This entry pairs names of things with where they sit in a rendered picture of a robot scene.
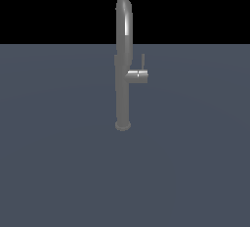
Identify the grey metal faucet body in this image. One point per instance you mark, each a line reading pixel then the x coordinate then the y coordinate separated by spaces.
pixel 122 90

